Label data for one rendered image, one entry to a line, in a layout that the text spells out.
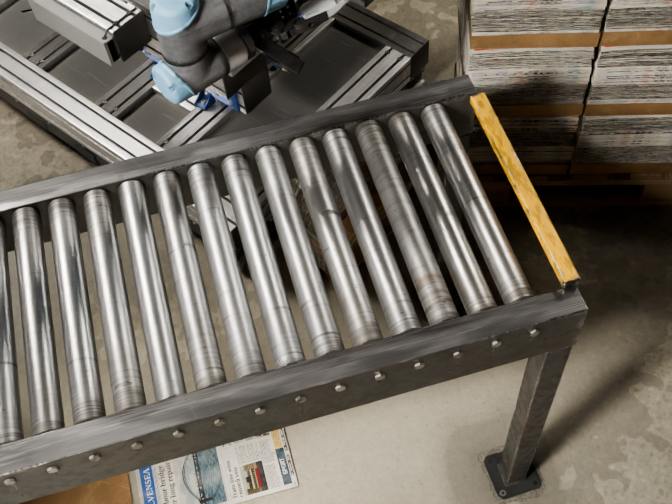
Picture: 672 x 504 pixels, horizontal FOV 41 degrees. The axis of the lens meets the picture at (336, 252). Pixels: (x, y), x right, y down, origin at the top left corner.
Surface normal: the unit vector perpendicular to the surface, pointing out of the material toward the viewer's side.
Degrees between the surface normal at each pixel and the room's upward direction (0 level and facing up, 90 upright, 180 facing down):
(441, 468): 0
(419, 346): 0
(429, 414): 0
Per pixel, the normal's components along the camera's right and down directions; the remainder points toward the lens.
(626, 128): -0.02, 0.83
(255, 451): -0.06, -0.55
